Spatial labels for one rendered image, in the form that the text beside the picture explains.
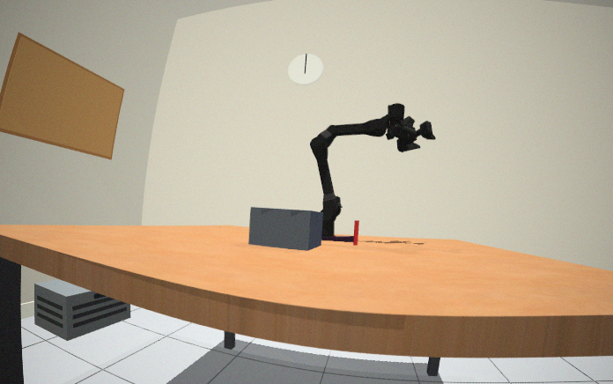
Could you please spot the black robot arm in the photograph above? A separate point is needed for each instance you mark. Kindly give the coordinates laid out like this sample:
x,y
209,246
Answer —
x,y
319,145

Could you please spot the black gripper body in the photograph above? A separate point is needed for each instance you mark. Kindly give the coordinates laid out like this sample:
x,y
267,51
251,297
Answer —
x,y
411,135

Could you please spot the red peg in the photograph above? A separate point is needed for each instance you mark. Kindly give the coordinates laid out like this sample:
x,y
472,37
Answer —
x,y
355,242

